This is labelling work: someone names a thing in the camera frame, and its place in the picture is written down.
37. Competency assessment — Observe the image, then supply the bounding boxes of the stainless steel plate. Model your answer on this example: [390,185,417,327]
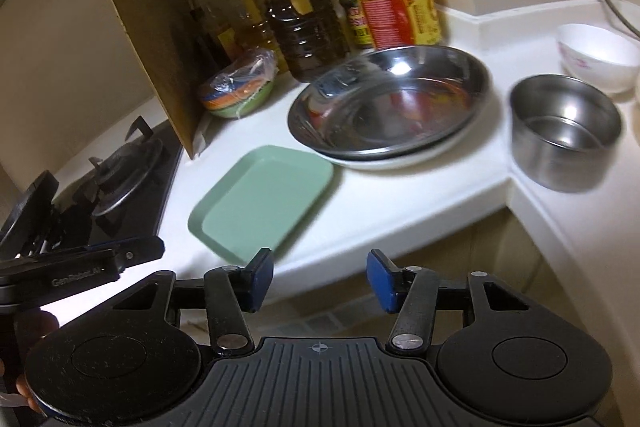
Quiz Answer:
[287,46,493,160]

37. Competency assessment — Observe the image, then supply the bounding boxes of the white floral bowl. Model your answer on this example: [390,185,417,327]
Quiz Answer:
[556,23,640,94]

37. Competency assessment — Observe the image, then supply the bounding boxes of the yellow-capped oil bottle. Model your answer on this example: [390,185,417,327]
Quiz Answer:
[221,0,281,74]

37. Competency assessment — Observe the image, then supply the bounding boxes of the beige base cabinet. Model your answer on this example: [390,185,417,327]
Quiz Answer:
[175,204,606,358]

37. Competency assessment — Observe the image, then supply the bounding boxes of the green rectangular plate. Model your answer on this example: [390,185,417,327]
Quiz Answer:
[187,145,335,265]

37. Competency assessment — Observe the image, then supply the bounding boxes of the wooden cutting board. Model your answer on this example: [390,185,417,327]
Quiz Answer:
[74,0,208,159]

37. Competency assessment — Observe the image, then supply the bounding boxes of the small sauce jar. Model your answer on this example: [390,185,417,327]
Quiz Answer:
[335,0,375,51]

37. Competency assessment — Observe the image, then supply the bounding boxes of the black gas stove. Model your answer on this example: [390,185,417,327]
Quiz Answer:
[0,114,185,258]

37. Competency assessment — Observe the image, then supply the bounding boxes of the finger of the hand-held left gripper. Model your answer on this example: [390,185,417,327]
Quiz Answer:
[86,235,166,276]

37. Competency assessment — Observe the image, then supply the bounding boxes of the stainless steel bowl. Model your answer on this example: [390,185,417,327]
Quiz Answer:
[509,74,622,192]

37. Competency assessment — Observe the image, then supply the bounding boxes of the plastic-wrapped colourful bowl stack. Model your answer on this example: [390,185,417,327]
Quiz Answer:
[197,48,279,120]

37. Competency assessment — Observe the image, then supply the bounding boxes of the large dark oil bottle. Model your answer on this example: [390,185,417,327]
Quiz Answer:
[250,0,352,84]

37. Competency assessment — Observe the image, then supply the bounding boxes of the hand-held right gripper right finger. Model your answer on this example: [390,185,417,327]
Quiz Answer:
[366,249,531,354]

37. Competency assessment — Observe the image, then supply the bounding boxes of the white round plate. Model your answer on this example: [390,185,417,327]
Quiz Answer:
[315,124,483,170]

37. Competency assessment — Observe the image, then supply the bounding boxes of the dark slim sauce bottle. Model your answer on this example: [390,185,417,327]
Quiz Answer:
[186,0,237,75]

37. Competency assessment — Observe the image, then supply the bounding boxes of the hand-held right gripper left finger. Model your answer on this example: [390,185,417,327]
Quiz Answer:
[112,248,275,354]

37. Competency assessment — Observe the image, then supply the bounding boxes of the person's left hand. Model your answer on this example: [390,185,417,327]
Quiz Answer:
[14,311,57,413]

